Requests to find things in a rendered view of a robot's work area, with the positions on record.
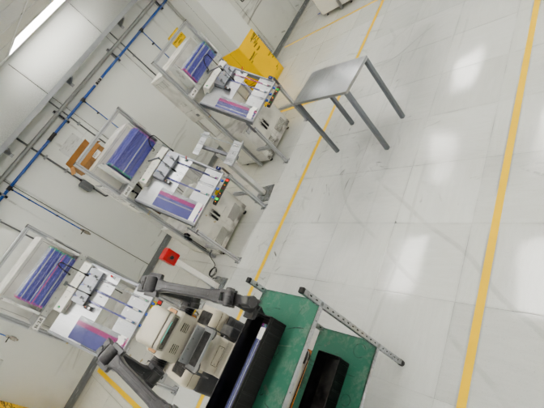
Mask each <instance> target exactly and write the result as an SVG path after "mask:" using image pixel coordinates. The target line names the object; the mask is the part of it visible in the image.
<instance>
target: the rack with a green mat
mask: <svg viewBox="0 0 544 408"><path fill-rule="evenodd" d="M245 282H247V283H248V284H250V285H251V286H253V287H255V288H256V289H258V290H259V291H260V292H262V295H261V298H260V303H259V306H261V307H262V310H263V312H264V313H265V314H266V315H268V316H271V317H273V318H275V319H276V320H278V321H280V322H282V323H283V324H284V325H286V328H285V330H284V332H283V335H282V337H281V339H280V342H279V344H278V347H277V349H276V351H275V353H274V357H273V359H272V360H271V363H270V366H269V368H268V370H267V373H266V375H265V378H264V380H263V381H262V384H261V387H260V389H259V391H258V394H257V396H256V399H255V401H254V403H253V406H252V408H287V404H288V402H289V399H290V397H291V393H292V390H293V389H294V386H295V382H296V380H297V377H298V375H299V372H300V369H301V366H302V364H303V361H304V357H305V355H306V353H307V350H308V347H309V344H310V342H311V339H312V336H313V333H314V330H315V328H317V329H318V330H320V331H319V334H318V336H317V340H316V342H315V345H314V347H313V350H312V354H311V356H310V359H309V361H308V365H307V367H306V370H305V372H304V376H303V379H302V381H301V383H300V387H299V390H298V392H297V394H296V397H295V400H294V403H293V406H292V408H299V405H300V401H301V398H302V396H303V394H304V390H305V387H306V384H307V382H308V378H309V376H310V373H311V371H312V366H313V364H314V362H315V359H316V357H317V352H318V351H319V350H321V351H325V352H327V353H330V354H332V355H336V356H339V357H341V358H342V359H343V360H345V361H346V362H348V363H349V368H348V370H347V373H346V377H345V380H344V382H343V386H342V390H341V393H340V395H339V398H338V404H337V405H336V408H363V404H364V400H365V397H366V394H367V391H368V386H369V383H370V380H371V377H372V372H373V369H374V366H375V363H376V358H377V356H378V352H379V351H381V352H382V353H383V354H385V355H387V356H388V357H389V358H390V359H392V360H393V361H394V362H396V363H397V364H398V365H400V366H401V367H403V366H404V365H405V362H404V361H403V360H402V359H400V358H398V357H397V356H396V355H395V354H394V353H392V352H391V351H389V350H388V349H387V348H385V347H384V346H382V345H381V344H380V343H379V342H377V341H376V340H375V339H373V338H372V337H370V336H369V335H368V334H366V333H365V332H363V331H362V330H361V329H360V328H359V327H357V326H356V325H354V324H353V323H351V322H350V321H348V320H347V319H346V318H345V317H344V316H342V315H341V314H340V313H338V312H337V311H335V310H334V309H333V308H331V307H330V306H329V305H328V304H326V303H325V302H324V301H322V300H320V299H319V298H318V297H316V296H315V295H314V294H313V293H312V292H310V291H309V290H307V289H306V288H304V287H300V289H299V290H298V292H299V293H300V294H301V295H303V296H300V295H292V294H289V293H285V292H281V291H273V290H270V289H267V288H265V287H263V286H262V285H261V284H260V283H258V282H256V281H255V280H254V279H252V278H250V277H247V279H246V281H245ZM322 310H324V311H325V312H327V313H328V314H329V315H330V316H332V317H333V318H335V319H336V320H337V321H339V322H341V323H342V324H343V325H345V326H346V327H347V328H348V329H350V330H351V331H353V332H354V333H356V334H357V335H359V337H356V336H354V335H350V334H345V333H343V332H339V331H336V330H333V329H328V328H325V327H323V326H322V325H320V324H318V323H317V322H318V320H319V317H320V315H321V311H322ZM360 337H361V338H360Z"/></svg>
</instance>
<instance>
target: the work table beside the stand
mask: <svg viewBox="0 0 544 408"><path fill-rule="evenodd" d="M364 64H365V66H366V67H367V68H368V70H369V72H370V73H371V75H372V77H373V78H374V79H375V80H376V82H377V84H378V85H379V87H380V89H381V90H382V91H383V92H384V94H385V96H386V97H387V99H388V100H389V103H390V104H391V105H392V106H393V108H394V110H395V111H396V113H397V114H398V116H399V117H400V118H401V119H402V118H404V117H405V114H404V112H403V111H402V110H401V108H400V106H399V105H398V103H397V101H396V100H395V99H394V98H393V95H392V94H391V92H390V91H389V89H388V88H387V87H386V85H385V83H384V81H383V80H382V78H381V77H380V76H379V74H378V72H377V71H376V69H375V67H374V66H373V64H372V63H371V61H370V60H369V58H368V56H367V55H365V56H362V57H357V58H355V59H352V60H350V61H347V62H342V63H339V64H337V65H333V66H329V67H326V68H324V69H320V70H316V71H313V72H312V74H311V75H310V77H309V79H308V81H307V82H306V83H305V85H304V87H303V89H302V90H301V92H300V93H299V95H298V96H297V98H296V100H295V102H294V103H293V104H294V105H295V106H296V107H297V108H298V109H299V110H300V111H301V113H302V114H303V115H304V116H305V117H306V119H307V120H308V121H309V122H310V123H311V125H312V126H313V127H314V128H315V129H316V131H317V132H318V133H319V134H320V135H321V137H322V138H323V139H324V140H325V141H326V142H327V143H328V144H329V145H330V147H331V148H332V149H333V150H334V151H335V153H338V152H339V151H340V150H339V149H338V148H337V146H336V145H335V144H334V143H333V141H332V140H331V139H330V138H329V136H328V135H327V134H326V133H325V132H324V130H323V129H322V128H321V127H320V126H319V125H318V124H317V123H316V122H315V120H314V119H313V118H312V117H311V115H310V114H309V113H308V112H307V110H306V109H305V108H304V107H303V106H302V104H305V103H308V102H313V101H317V100H323V99H327V98H330V99H331V100H332V101H333V103H334V104H335V106H336V107H337V108H338V110H339V111H340V112H341V114H342V115H343V116H344V117H345V118H346V120H347V121H348V122H349V124H350V125H354V123H355V122H354V121H353V120H352V118H351V117H350V115H349V114H348V113H347V112H346V110H345V109H344V108H343V107H342V105H341V104H340V103H339V101H338V100H337V98H336V97H335V96H342V95H344V96H345V97H346V98H347V99H348V100H349V102H350V103H351V105H352V106H353V107H354V109H355V110H356V112H357V113H358V114H359V115H360V117H361V118H362V119H363V121H364V122H365V124H366V125H367V126H368V128H369V129H370V130H371V132H372V133H373V134H374V136H375V137H376V139H377V140H378V141H379V143H380V144H381V146H382V147H383V148H384V149H385V150H388V149H389V148H390V146H389V144H388V143H387V142H386V141H385V139H384V138H383V137H382V135H381V134H380V132H379V131H378V129H377V128H376V127H375V126H374V124H373V123H372V121H371V120H370V119H369V117H368V115H367V114H366V113H365V112H364V110H363V109H362V108H361V106H360V105H359V103H358V102H357V100H356V99H355V98H354V96H353V95H352V94H351V92H350V89H351V87H352V85H353V83H354V81H355V80H356V78H357V76H358V75H359V72H360V71H361V70H362V68H363V65H364Z"/></svg>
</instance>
